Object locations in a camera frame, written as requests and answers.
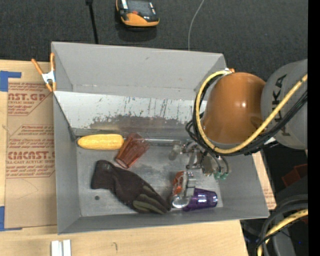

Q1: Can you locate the orange clear plastic cup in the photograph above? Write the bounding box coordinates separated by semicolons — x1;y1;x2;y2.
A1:
114;132;151;169

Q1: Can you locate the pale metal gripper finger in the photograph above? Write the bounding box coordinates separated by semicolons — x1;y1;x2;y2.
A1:
183;171;197;201
168;140;186;161

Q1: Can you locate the grey metal bin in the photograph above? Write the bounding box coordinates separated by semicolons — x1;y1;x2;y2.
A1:
50;41;270;235

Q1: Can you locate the yellow corn cob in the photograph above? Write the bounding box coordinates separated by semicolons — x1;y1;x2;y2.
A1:
77;133;125;151

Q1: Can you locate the clear glass object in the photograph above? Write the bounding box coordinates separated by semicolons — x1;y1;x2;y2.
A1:
171;195;192;209

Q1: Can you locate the brown cardboard board red print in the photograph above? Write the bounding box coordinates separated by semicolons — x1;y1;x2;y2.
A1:
0;59;277;232

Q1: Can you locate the purple clear plastic cup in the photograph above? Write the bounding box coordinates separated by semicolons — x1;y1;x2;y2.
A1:
182;187;219;213

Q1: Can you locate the dark brown glove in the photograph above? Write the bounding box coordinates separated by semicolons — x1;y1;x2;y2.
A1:
90;159;172;215

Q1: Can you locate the small orange clear object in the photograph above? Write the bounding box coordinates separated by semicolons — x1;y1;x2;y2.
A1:
171;170;187;197

